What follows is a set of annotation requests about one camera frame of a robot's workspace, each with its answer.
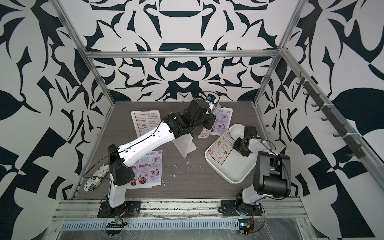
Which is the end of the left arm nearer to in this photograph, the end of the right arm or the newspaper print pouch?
the end of the right arm

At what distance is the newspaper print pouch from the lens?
80cm

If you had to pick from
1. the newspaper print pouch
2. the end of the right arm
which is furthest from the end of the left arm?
the newspaper print pouch

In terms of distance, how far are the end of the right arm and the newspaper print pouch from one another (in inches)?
29.3
